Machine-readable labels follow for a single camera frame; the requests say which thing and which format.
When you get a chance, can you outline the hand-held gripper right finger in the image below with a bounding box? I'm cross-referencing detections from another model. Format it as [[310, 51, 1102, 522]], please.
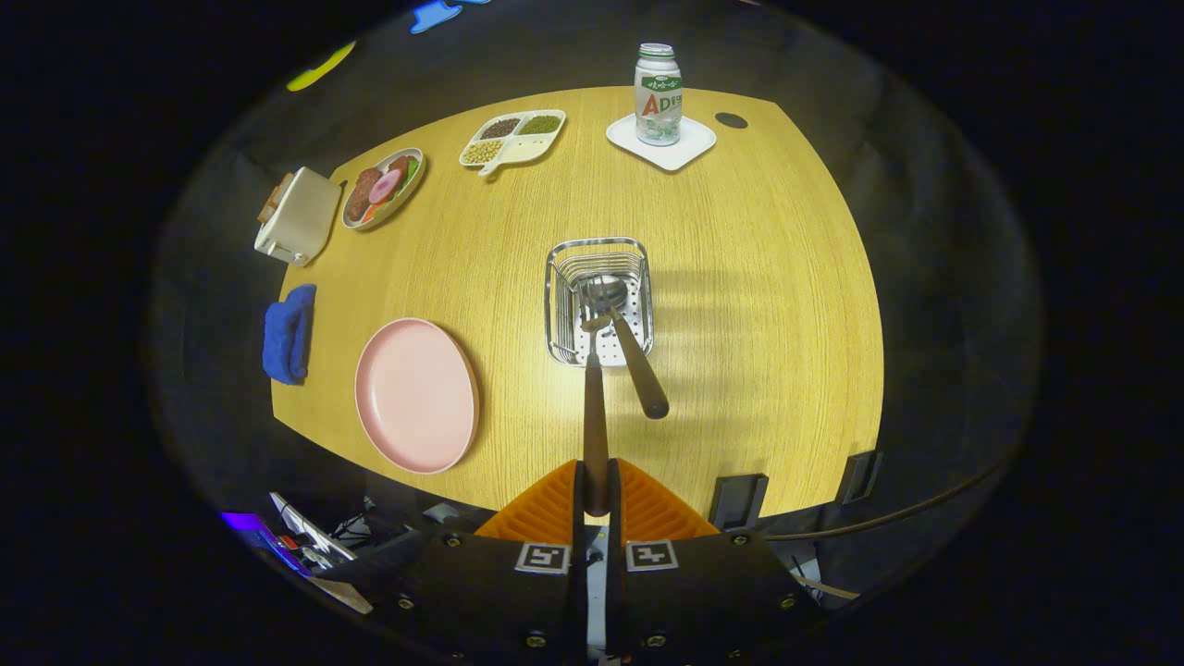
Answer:
[[606, 458, 824, 666]]

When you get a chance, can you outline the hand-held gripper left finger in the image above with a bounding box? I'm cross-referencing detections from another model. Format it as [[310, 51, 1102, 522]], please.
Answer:
[[393, 460, 588, 666]]

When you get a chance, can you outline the wooden-handled metal fork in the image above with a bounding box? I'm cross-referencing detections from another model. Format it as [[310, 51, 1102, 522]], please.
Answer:
[[578, 310, 613, 517]]

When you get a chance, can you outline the wooden-handled metal spoon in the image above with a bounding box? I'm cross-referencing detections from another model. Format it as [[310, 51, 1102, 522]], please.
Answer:
[[581, 276, 670, 421]]

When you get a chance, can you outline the black table edge clamp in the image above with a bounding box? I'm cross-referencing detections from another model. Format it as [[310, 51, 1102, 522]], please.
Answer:
[[709, 474, 770, 531], [837, 450, 882, 506]]

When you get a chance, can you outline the pink plate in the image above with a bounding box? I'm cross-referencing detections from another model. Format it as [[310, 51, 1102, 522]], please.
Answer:
[[354, 318, 481, 475]]

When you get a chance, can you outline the white flat device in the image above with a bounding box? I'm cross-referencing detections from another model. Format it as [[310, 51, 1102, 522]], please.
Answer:
[[268, 492, 357, 565]]

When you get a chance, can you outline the glowing purple screen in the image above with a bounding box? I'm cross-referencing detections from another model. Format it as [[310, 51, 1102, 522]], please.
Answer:
[[220, 512, 306, 574]]

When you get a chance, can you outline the blue cloth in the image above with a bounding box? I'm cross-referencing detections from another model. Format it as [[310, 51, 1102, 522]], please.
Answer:
[[262, 283, 317, 386]]

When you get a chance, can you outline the round plate of toy food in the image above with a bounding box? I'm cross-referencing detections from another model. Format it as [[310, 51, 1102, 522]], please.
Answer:
[[341, 148, 426, 231]]

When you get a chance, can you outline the white square coaster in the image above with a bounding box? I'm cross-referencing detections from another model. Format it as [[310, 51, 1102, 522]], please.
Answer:
[[606, 113, 718, 173]]

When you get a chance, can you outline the white divided dish of beans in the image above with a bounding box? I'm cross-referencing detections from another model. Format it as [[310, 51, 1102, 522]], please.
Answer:
[[459, 109, 567, 178]]

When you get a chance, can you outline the brown toy meat piece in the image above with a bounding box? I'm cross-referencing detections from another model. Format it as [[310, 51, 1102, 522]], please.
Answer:
[[346, 167, 383, 222]]

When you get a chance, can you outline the white toaster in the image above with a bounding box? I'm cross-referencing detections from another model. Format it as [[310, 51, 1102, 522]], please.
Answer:
[[254, 166, 342, 267]]

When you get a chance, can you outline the toast slice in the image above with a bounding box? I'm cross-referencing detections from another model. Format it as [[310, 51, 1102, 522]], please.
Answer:
[[258, 173, 295, 225]]

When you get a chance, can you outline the white drink bottle green label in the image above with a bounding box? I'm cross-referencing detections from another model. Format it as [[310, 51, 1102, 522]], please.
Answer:
[[634, 43, 684, 147]]

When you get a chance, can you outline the black cables bundle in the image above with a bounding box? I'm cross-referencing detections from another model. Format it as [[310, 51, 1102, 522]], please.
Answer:
[[328, 504, 399, 547]]

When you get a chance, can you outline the metal wire cutlery basket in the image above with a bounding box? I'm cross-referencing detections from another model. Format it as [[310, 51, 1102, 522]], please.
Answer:
[[544, 237, 656, 368]]

